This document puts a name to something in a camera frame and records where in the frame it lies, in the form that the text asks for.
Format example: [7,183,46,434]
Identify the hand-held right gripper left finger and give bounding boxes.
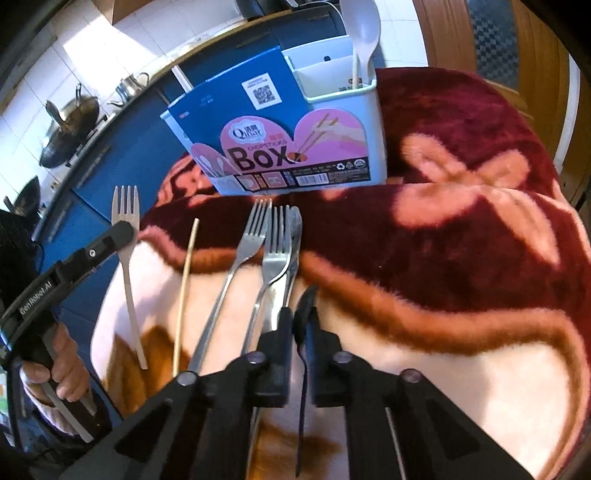
[60,307,296,480]

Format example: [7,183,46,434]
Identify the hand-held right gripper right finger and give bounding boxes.
[305,309,532,480]

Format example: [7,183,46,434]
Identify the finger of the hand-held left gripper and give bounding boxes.
[60,220,139,288]

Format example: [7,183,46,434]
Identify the beige plastic fork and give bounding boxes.
[111,185,148,370]

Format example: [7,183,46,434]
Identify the black spoon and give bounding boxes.
[293,285,320,478]

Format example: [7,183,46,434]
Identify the metal fork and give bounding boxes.
[240,205,296,356]
[187,198,274,374]

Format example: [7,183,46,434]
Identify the white utensil holder blue label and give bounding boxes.
[160,34,389,197]

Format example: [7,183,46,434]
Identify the white plastic spoon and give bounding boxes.
[340,0,382,88]

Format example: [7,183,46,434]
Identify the person's left forearm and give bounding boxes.
[21,392,81,437]

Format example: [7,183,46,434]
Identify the person's left hand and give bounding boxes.
[21,322,93,403]

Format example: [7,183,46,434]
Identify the blue kitchen base cabinets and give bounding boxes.
[34,0,386,259]

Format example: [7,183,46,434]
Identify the black cooking pot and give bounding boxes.
[4,178,41,217]

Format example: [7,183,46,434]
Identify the dark steel wok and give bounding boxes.
[39,95,103,169]

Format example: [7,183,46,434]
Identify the metal ladle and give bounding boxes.
[71,82,86,121]

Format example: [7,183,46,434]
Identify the steel kettle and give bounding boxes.
[107,76,151,104]

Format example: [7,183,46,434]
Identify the red floral plush blanket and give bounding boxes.
[90,67,585,480]

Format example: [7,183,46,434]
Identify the wooden door glass panel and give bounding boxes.
[413,0,575,195]

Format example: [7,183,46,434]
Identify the blue glass-door wall cabinet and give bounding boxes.
[92,0,139,25]

